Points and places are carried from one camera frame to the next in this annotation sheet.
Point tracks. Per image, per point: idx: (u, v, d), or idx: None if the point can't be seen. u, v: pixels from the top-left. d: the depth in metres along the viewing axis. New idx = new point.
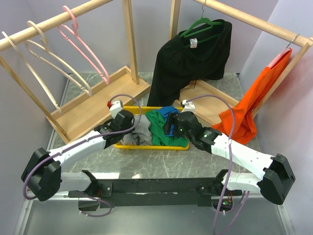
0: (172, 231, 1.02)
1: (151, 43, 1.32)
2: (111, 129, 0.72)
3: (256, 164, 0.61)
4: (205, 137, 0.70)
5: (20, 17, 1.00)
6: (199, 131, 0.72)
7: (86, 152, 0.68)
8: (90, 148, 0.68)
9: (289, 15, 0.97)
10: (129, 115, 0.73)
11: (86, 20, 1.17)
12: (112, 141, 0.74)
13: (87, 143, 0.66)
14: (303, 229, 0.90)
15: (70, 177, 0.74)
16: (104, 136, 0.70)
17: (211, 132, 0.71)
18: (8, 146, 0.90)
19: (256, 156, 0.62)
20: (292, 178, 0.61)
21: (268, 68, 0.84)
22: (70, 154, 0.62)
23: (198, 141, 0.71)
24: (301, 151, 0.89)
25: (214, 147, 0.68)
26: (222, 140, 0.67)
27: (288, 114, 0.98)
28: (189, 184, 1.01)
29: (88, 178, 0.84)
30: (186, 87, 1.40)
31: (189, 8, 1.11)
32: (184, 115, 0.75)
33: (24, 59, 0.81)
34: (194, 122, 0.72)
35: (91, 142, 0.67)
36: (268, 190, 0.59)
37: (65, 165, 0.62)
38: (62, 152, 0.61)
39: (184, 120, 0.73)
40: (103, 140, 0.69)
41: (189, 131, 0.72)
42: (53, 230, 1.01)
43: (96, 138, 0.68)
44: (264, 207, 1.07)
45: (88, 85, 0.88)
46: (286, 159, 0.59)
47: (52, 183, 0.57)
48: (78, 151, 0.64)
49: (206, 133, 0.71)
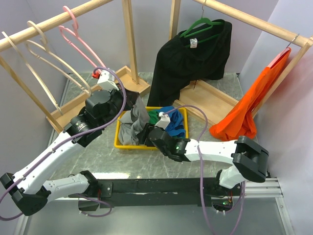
0: (171, 231, 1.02)
1: (151, 43, 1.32)
2: (87, 124, 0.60)
3: (225, 153, 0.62)
4: (179, 149, 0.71)
5: (20, 17, 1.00)
6: (172, 144, 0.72)
7: (62, 160, 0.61)
8: (62, 157, 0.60)
9: (289, 14, 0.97)
10: (99, 103, 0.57)
11: (85, 20, 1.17)
12: (92, 138, 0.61)
13: (53, 155, 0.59)
14: (303, 229, 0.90)
15: (63, 185, 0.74)
16: (74, 139, 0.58)
17: (182, 143, 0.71)
18: (8, 146, 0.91)
19: (222, 146, 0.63)
20: (264, 152, 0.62)
21: (267, 68, 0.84)
22: (34, 176, 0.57)
23: (174, 154, 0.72)
24: (301, 151, 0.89)
25: (187, 154, 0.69)
26: (191, 144, 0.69)
27: (288, 114, 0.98)
28: (190, 185, 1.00)
29: (86, 182, 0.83)
30: (186, 87, 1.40)
31: (189, 8, 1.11)
32: (155, 132, 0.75)
33: (24, 59, 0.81)
34: (167, 138, 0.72)
35: (58, 153, 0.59)
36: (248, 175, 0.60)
37: (35, 186, 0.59)
38: (25, 176, 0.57)
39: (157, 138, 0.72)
40: (74, 144, 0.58)
41: (164, 147, 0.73)
42: (53, 230, 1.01)
43: (63, 146, 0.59)
44: (263, 207, 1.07)
45: (88, 85, 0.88)
46: (247, 137, 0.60)
47: (27, 206, 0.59)
48: (44, 168, 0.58)
49: (179, 144, 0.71)
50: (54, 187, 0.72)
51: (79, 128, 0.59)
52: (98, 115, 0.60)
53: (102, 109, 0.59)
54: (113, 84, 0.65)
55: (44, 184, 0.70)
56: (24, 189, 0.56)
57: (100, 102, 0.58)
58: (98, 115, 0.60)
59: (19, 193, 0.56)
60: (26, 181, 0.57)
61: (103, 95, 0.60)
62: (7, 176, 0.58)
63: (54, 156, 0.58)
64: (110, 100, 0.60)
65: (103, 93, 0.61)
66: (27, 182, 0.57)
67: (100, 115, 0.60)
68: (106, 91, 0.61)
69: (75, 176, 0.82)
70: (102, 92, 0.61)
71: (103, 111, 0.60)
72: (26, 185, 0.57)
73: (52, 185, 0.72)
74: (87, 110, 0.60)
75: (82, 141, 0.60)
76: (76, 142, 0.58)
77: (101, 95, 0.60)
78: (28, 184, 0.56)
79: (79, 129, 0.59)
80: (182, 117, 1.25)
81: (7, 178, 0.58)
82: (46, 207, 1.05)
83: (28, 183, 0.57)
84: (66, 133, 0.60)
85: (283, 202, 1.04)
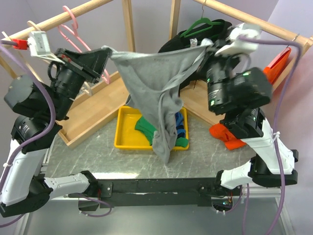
0: (171, 231, 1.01)
1: (151, 43, 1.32)
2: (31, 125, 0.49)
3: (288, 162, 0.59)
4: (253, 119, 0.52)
5: (20, 18, 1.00)
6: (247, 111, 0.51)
7: (31, 164, 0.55)
8: (26, 164, 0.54)
9: (289, 15, 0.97)
10: (19, 101, 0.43)
11: (86, 20, 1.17)
12: (44, 139, 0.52)
13: (13, 167, 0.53)
14: (303, 229, 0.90)
15: (63, 183, 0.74)
16: (23, 149, 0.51)
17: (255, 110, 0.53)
18: (8, 147, 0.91)
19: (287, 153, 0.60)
20: None
21: (267, 68, 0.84)
22: (7, 190, 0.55)
23: (245, 128, 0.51)
24: (301, 152, 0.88)
25: (261, 139, 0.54)
26: (267, 128, 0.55)
27: (288, 114, 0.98)
28: (189, 185, 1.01)
29: (86, 181, 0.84)
30: (186, 87, 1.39)
31: (188, 9, 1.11)
32: (259, 81, 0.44)
33: (24, 60, 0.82)
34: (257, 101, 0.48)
35: (16, 166, 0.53)
36: (266, 179, 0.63)
37: (16, 195, 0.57)
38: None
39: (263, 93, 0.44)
40: (26, 154, 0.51)
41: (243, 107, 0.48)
42: (52, 230, 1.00)
43: (18, 157, 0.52)
44: (263, 207, 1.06)
45: (87, 85, 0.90)
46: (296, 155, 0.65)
47: (23, 209, 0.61)
48: (12, 181, 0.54)
49: (253, 114, 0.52)
50: (55, 184, 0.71)
51: (24, 131, 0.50)
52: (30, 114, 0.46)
53: (33, 104, 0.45)
54: (55, 59, 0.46)
55: (46, 181, 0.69)
56: (4, 202, 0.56)
57: (21, 101, 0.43)
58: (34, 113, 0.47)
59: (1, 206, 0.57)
60: (3, 195, 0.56)
61: (24, 84, 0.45)
62: None
63: (15, 168, 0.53)
64: (59, 84, 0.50)
65: (24, 84, 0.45)
66: (4, 196, 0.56)
67: (35, 114, 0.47)
68: (28, 79, 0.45)
69: (76, 175, 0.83)
70: (24, 81, 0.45)
71: (37, 106, 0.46)
72: (5, 199, 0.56)
73: (54, 182, 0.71)
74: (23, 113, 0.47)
75: (33, 146, 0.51)
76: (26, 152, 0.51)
77: (22, 86, 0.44)
78: (6, 197, 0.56)
79: (24, 135, 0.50)
80: (182, 117, 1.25)
81: None
82: (46, 208, 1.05)
83: (5, 197, 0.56)
84: (15, 140, 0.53)
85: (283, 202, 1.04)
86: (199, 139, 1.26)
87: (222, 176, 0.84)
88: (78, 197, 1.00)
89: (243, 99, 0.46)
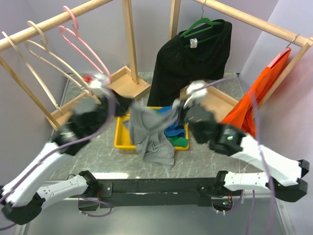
0: (171, 231, 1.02)
1: (151, 43, 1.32)
2: (74, 132, 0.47)
3: (291, 174, 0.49)
4: (229, 139, 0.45)
5: (20, 18, 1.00)
6: (218, 130, 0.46)
7: (52, 170, 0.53)
8: (54, 165, 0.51)
9: (289, 15, 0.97)
10: (85, 111, 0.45)
11: (85, 20, 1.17)
12: (80, 146, 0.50)
13: (43, 165, 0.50)
14: (303, 229, 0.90)
15: (57, 191, 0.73)
16: (60, 150, 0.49)
17: (233, 130, 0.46)
18: (8, 146, 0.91)
19: (287, 163, 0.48)
20: None
21: (267, 68, 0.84)
22: (23, 189, 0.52)
23: (218, 145, 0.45)
24: (302, 152, 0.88)
25: (244, 155, 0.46)
26: (252, 144, 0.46)
27: (288, 114, 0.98)
28: (189, 185, 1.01)
29: (84, 184, 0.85)
30: None
31: (188, 9, 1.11)
32: (195, 111, 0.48)
33: (24, 59, 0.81)
34: (212, 121, 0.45)
35: (47, 165, 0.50)
36: (283, 193, 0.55)
37: (24, 198, 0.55)
38: (12, 190, 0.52)
39: (201, 120, 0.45)
40: (60, 155, 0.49)
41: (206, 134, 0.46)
42: (53, 230, 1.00)
43: (51, 157, 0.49)
44: (263, 207, 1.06)
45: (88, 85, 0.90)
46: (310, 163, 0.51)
47: (20, 217, 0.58)
48: (34, 178, 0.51)
49: (228, 133, 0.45)
50: (49, 193, 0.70)
51: (66, 136, 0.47)
52: (84, 123, 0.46)
53: (89, 117, 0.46)
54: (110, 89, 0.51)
55: (38, 192, 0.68)
56: (13, 202, 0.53)
57: (84, 111, 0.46)
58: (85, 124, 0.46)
59: (8, 206, 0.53)
60: (14, 194, 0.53)
61: (86, 103, 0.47)
62: None
63: (44, 167, 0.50)
64: None
65: (90, 100, 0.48)
66: (15, 196, 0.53)
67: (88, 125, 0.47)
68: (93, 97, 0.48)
69: (73, 178, 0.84)
70: (86, 100, 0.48)
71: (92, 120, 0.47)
72: (15, 199, 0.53)
73: (46, 192, 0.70)
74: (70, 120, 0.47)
75: (70, 152, 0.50)
76: (63, 153, 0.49)
77: (84, 105, 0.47)
78: (18, 196, 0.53)
79: (66, 140, 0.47)
80: None
81: None
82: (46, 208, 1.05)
83: (16, 197, 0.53)
84: (53, 143, 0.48)
85: (283, 202, 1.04)
86: None
87: (227, 177, 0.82)
88: (78, 197, 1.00)
89: (198, 130, 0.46)
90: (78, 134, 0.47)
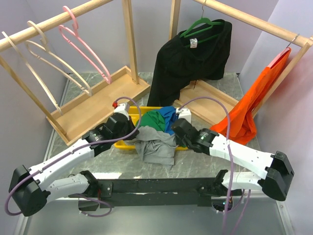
0: (171, 231, 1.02)
1: (151, 43, 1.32)
2: (101, 136, 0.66)
3: (257, 164, 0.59)
4: (202, 139, 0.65)
5: (20, 18, 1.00)
6: (194, 134, 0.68)
7: (74, 164, 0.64)
8: (78, 159, 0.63)
9: (289, 15, 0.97)
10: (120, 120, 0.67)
11: (86, 20, 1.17)
12: (105, 148, 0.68)
13: (73, 155, 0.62)
14: (303, 229, 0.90)
15: (61, 186, 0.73)
16: (92, 146, 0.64)
17: (207, 133, 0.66)
18: (8, 146, 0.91)
19: (256, 155, 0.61)
20: (291, 174, 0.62)
21: (268, 68, 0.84)
22: (52, 171, 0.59)
23: (194, 144, 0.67)
24: (302, 152, 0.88)
25: (213, 149, 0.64)
26: (220, 141, 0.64)
27: (288, 114, 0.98)
28: (189, 184, 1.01)
29: (85, 182, 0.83)
30: (186, 87, 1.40)
31: (188, 8, 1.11)
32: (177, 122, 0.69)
33: (24, 59, 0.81)
34: (188, 126, 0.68)
35: (76, 155, 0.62)
36: (269, 187, 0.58)
37: (47, 182, 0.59)
38: (42, 170, 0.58)
39: (177, 126, 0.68)
40: (91, 150, 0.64)
41: (184, 137, 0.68)
42: (53, 230, 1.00)
43: (81, 150, 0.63)
44: (263, 207, 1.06)
45: (88, 85, 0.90)
46: (285, 157, 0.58)
47: (32, 203, 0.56)
48: (62, 165, 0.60)
49: (202, 135, 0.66)
50: (53, 187, 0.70)
51: (96, 138, 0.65)
52: (114, 130, 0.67)
53: (119, 126, 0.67)
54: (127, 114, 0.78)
55: None
56: (40, 181, 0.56)
57: (119, 120, 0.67)
58: (114, 131, 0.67)
59: (35, 183, 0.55)
60: (43, 174, 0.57)
61: (119, 116, 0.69)
62: (22, 168, 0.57)
63: (73, 157, 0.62)
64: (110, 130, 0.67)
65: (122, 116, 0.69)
66: (43, 175, 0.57)
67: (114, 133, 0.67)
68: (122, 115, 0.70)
69: (75, 176, 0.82)
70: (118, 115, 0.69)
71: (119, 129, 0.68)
72: (42, 178, 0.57)
73: (52, 185, 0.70)
74: (104, 125, 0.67)
75: (96, 151, 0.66)
76: (93, 149, 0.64)
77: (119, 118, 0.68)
78: (44, 177, 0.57)
79: (95, 140, 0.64)
80: None
81: (23, 170, 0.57)
82: (46, 208, 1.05)
83: (45, 176, 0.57)
84: (83, 140, 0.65)
85: (283, 202, 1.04)
86: None
87: (226, 176, 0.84)
88: (78, 197, 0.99)
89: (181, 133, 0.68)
90: (105, 137, 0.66)
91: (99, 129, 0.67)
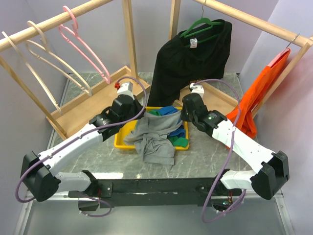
0: (171, 231, 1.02)
1: (151, 43, 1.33)
2: (109, 120, 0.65)
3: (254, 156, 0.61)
4: (210, 119, 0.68)
5: (20, 18, 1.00)
6: (203, 112, 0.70)
7: (82, 149, 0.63)
8: (86, 144, 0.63)
9: (289, 15, 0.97)
10: (125, 103, 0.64)
11: (86, 20, 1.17)
12: (113, 132, 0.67)
13: (80, 140, 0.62)
14: (303, 229, 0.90)
15: (69, 178, 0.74)
16: (100, 129, 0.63)
17: (216, 116, 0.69)
18: (8, 146, 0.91)
19: (257, 149, 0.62)
20: (286, 177, 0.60)
21: (268, 67, 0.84)
22: (61, 156, 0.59)
23: (200, 122, 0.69)
24: (302, 152, 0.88)
25: (217, 132, 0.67)
26: (226, 126, 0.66)
27: (288, 114, 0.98)
28: (189, 184, 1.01)
29: (88, 179, 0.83)
30: (186, 87, 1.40)
31: (188, 8, 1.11)
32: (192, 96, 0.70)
33: (24, 60, 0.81)
34: (200, 103, 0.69)
35: (84, 140, 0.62)
36: (260, 182, 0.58)
37: (57, 168, 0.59)
38: (52, 154, 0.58)
39: (189, 100, 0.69)
40: (100, 134, 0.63)
41: (192, 112, 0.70)
42: (53, 230, 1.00)
43: (90, 134, 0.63)
44: (263, 207, 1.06)
45: (88, 85, 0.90)
46: (286, 158, 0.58)
47: (44, 188, 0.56)
48: (70, 150, 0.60)
49: (211, 116, 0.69)
50: (62, 176, 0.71)
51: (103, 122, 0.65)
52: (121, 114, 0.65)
53: (125, 108, 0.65)
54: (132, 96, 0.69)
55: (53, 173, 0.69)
56: (51, 166, 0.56)
57: (125, 103, 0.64)
58: (121, 114, 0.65)
59: (46, 168, 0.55)
60: (53, 159, 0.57)
61: (125, 99, 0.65)
62: (32, 154, 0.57)
63: (81, 142, 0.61)
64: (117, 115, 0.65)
65: (127, 98, 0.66)
66: (53, 160, 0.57)
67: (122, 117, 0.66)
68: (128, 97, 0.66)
69: (78, 173, 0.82)
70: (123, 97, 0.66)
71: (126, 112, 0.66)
72: (53, 163, 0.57)
73: (61, 175, 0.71)
74: (110, 108, 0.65)
75: (104, 135, 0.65)
76: (101, 132, 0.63)
77: (124, 100, 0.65)
78: (54, 162, 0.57)
79: (102, 125, 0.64)
80: None
81: (33, 156, 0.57)
82: (46, 208, 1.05)
83: (55, 161, 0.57)
84: (91, 125, 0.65)
85: (283, 202, 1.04)
86: (199, 139, 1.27)
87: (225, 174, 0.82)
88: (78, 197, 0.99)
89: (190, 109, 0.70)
90: (112, 121, 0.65)
91: (105, 112, 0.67)
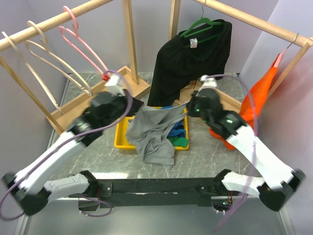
0: (171, 231, 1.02)
1: (151, 43, 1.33)
2: (89, 124, 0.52)
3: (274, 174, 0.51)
4: (228, 123, 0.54)
5: (20, 18, 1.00)
6: (219, 113, 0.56)
7: (64, 160, 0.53)
8: (67, 154, 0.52)
9: (289, 15, 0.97)
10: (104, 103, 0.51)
11: (86, 20, 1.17)
12: (96, 136, 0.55)
13: (58, 153, 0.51)
14: (303, 229, 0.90)
15: (61, 186, 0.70)
16: (78, 138, 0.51)
17: (235, 118, 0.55)
18: (8, 146, 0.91)
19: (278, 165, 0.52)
20: None
21: (274, 68, 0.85)
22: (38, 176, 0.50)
23: (216, 124, 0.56)
24: (303, 152, 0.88)
25: (236, 140, 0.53)
26: (248, 133, 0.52)
27: (288, 115, 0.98)
28: (189, 184, 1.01)
29: (86, 181, 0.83)
30: (186, 87, 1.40)
31: (188, 8, 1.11)
32: (208, 92, 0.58)
33: (24, 60, 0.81)
34: (217, 101, 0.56)
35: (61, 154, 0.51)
36: (272, 197, 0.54)
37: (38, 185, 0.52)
38: (27, 175, 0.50)
39: (205, 96, 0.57)
40: (77, 144, 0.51)
41: (208, 111, 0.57)
42: (53, 230, 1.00)
43: (68, 145, 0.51)
44: (263, 207, 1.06)
45: (88, 85, 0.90)
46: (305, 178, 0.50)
47: (30, 206, 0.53)
48: (47, 167, 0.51)
49: (230, 117, 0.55)
50: (54, 186, 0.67)
51: (81, 128, 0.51)
52: (101, 115, 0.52)
53: (106, 108, 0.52)
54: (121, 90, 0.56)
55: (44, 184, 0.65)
56: (28, 188, 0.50)
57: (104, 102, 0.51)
58: (102, 115, 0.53)
59: (22, 192, 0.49)
60: (29, 180, 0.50)
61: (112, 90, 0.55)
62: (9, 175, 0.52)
63: (59, 155, 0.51)
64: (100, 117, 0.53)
65: (107, 94, 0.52)
66: (30, 181, 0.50)
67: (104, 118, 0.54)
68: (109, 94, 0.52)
69: (75, 176, 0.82)
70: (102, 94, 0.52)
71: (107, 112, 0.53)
72: (29, 184, 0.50)
73: (52, 185, 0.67)
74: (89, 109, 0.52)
75: (86, 141, 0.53)
76: (79, 141, 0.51)
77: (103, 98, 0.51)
78: (32, 183, 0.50)
79: (81, 131, 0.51)
80: None
81: (9, 177, 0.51)
82: (46, 208, 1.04)
83: (32, 182, 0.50)
84: (69, 132, 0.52)
85: None
86: (199, 139, 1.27)
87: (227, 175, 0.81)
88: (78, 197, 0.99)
89: (204, 106, 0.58)
90: (94, 125, 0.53)
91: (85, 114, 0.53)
